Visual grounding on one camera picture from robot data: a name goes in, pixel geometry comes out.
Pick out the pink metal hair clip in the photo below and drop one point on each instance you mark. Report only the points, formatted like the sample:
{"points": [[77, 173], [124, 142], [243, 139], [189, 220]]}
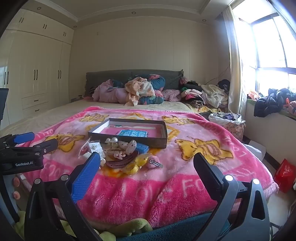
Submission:
{"points": [[154, 162]]}

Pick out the pink fuzzy cloth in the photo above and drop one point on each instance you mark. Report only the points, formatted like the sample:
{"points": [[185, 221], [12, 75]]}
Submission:
{"points": [[171, 95]]}

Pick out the pink printed blanket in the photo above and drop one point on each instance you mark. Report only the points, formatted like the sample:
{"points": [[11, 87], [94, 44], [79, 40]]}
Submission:
{"points": [[161, 185]]}

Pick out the white earring card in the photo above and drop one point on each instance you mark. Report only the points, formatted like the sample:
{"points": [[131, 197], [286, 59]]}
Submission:
{"points": [[95, 147]]}

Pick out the blue printed card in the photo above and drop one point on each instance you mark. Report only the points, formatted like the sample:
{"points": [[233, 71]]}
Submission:
{"points": [[133, 133]]}

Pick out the large window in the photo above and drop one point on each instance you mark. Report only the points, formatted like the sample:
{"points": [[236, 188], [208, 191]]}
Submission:
{"points": [[272, 46]]}

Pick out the white box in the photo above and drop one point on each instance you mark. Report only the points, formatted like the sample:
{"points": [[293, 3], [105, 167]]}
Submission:
{"points": [[255, 150]]}

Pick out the pile of mixed clothes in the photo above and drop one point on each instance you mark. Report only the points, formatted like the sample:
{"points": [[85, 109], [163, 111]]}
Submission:
{"points": [[203, 95]]}

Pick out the dark grey headboard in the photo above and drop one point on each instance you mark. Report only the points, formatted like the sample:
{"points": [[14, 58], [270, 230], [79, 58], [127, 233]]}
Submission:
{"points": [[104, 76]]}

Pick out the pink padded quilt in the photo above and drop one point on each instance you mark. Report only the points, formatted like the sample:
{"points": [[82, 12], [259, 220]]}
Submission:
{"points": [[108, 92]]}

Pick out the black puffer jacket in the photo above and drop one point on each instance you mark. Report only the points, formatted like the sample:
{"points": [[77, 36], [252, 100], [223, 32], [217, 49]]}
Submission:
{"points": [[270, 102]]}

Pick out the laundry basket with clothes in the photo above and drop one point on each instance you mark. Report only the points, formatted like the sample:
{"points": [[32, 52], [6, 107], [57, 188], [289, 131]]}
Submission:
{"points": [[227, 126]]}

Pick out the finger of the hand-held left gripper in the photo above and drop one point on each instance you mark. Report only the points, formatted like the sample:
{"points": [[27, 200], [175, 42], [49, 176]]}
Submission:
{"points": [[23, 137], [48, 144]]}

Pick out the cream built-in wardrobe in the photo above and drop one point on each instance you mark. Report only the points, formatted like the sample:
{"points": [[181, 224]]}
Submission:
{"points": [[34, 58]]}

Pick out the orange and cream cloth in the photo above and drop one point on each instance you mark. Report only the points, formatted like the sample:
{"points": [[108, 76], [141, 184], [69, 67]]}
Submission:
{"points": [[138, 89]]}

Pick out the orange and black cloth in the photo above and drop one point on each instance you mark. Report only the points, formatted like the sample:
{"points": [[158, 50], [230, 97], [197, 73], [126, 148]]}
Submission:
{"points": [[291, 105]]}

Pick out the shallow grey box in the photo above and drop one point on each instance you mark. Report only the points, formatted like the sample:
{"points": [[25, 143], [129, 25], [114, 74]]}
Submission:
{"points": [[129, 141]]}

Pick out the cream curtain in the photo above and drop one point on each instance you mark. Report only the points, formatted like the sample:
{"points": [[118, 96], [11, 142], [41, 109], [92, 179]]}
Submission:
{"points": [[235, 69]]}

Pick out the black hat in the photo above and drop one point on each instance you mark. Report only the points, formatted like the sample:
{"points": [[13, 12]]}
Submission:
{"points": [[223, 83]]}

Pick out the small blue box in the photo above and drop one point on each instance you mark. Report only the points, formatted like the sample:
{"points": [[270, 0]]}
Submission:
{"points": [[142, 148]]}

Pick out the green fleece garment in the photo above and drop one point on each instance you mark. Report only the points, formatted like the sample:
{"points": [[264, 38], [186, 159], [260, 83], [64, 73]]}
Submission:
{"points": [[134, 226]]}

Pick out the red bag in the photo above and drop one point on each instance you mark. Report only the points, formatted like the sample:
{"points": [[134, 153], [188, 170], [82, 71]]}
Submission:
{"points": [[285, 175]]}

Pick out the bed with beige sheet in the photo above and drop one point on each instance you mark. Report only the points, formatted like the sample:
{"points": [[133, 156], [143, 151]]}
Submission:
{"points": [[57, 113]]}

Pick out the clear plastic bag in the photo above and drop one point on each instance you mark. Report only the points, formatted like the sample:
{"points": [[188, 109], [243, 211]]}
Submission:
{"points": [[84, 150]]}

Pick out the dark teal cloth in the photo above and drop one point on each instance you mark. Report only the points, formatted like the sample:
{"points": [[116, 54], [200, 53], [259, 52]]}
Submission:
{"points": [[175, 229]]}

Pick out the pile of clothes on bed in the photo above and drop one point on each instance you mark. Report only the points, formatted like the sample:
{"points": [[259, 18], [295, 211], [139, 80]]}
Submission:
{"points": [[159, 83]]}

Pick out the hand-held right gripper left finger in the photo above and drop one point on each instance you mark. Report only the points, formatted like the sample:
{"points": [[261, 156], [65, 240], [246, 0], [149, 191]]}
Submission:
{"points": [[85, 177]]}

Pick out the pearl hair clip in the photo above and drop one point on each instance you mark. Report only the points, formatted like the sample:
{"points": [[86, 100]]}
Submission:
{"points": [[111, 141]]}

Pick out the pink plush pompom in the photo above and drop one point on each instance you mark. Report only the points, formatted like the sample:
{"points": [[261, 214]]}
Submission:
{"points": [[16, 181], [16, 195]]}

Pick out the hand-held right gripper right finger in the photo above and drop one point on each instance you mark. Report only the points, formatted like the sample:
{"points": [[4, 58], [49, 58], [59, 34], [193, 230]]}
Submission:
{"points": [[207, 170]]}

